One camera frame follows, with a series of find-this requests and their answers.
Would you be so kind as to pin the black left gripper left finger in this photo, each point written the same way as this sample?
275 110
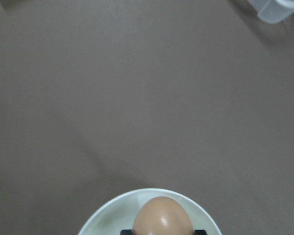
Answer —
126 232

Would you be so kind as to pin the clear plastic egg box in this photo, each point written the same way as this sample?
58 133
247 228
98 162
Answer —
273 11

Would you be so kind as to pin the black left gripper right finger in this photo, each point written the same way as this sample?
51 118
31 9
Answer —
200 232

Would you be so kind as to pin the white round bowl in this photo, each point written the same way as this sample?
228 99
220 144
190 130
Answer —
119 213

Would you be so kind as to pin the brown egg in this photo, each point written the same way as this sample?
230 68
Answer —
162 216

